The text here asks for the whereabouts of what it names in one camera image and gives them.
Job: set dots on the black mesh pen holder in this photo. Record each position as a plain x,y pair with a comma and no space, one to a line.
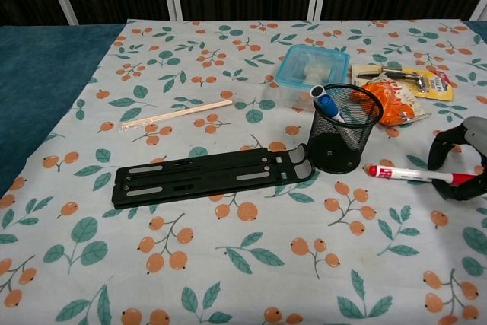
335,153

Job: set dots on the wrapped wooden chopsticks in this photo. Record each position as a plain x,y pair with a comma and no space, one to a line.
179,113

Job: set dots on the floral print tablecloth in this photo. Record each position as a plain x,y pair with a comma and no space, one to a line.
228,264

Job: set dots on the red cap marker pen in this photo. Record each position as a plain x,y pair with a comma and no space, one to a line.
411,175

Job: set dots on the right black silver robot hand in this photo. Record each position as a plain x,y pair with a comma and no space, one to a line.
475,131

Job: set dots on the black folding laptop stand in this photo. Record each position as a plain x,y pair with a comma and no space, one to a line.
190,180

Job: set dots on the blue and white marker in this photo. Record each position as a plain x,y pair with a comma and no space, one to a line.
325,104

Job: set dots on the yellow razor blister pack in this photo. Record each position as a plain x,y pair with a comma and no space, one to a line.
437,85

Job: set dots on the blue lidded plastic container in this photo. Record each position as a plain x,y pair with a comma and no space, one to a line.
289,74

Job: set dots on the orange snack bag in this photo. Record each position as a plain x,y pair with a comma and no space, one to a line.
395,104

